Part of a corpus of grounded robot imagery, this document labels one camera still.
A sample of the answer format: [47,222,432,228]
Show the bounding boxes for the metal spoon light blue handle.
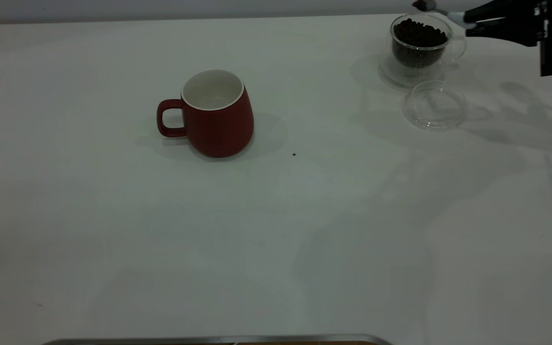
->
[413,0,478,27]

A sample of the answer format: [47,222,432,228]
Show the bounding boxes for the silver metal tray rim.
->
[41,334,394,345]

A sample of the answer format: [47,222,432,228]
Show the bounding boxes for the red ceramic mug white inside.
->
[157,69,255,158]

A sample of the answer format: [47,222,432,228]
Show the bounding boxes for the clear glass cup with handle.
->
[390,13,467,70]

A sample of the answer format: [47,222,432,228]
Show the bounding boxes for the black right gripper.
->
[464,0,552,77]

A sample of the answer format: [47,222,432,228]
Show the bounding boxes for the small clear glass dish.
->
[402,80,468,131]

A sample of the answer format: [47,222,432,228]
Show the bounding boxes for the heap of coffee beans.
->
[393,18,449,68]

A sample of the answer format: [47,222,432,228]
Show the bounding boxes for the clear glass saucer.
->
[378,53,454,90]

